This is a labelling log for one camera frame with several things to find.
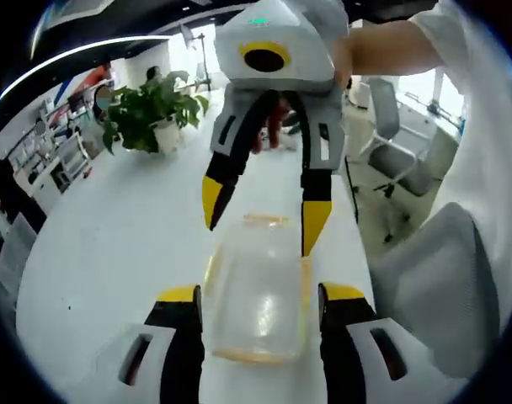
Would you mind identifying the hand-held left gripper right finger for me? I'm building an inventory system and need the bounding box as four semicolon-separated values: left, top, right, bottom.
317;282;442;404

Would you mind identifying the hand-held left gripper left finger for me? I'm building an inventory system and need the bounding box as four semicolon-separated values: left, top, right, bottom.
74;284;205;404

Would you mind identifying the clear plastic container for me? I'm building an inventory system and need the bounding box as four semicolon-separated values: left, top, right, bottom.
205;221;312;363
203;212;314;365

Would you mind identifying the black tripod stand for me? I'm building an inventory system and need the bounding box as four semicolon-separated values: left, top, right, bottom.
179;23;211;92

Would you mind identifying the grey mesh office chair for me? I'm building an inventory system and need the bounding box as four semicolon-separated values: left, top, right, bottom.
363;77;446;244
368;201;502;379

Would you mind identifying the green potted plant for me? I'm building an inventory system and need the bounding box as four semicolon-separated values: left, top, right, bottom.
101;70;211;157

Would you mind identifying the white office desk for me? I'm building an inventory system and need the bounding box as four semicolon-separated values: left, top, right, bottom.
397;90;467;169

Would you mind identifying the long curved ceiling light strip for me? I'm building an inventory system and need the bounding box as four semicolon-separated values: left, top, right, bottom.
0;35;172;102

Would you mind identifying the black cable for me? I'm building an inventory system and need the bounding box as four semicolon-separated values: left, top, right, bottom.
343;155;361;225

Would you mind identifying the white wall shelving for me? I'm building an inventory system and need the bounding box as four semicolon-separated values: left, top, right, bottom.
0;94;93;197

